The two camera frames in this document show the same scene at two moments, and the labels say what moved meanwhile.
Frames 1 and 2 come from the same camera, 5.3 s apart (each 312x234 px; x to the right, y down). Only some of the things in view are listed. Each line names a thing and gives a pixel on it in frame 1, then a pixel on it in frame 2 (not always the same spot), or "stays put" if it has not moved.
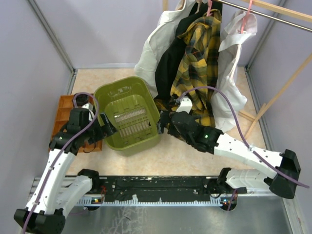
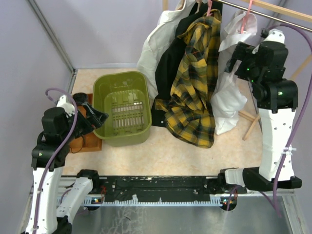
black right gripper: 165,118 → 242,51
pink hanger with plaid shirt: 209,4 stays put
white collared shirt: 228,95 stays put
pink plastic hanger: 245,16 stays put
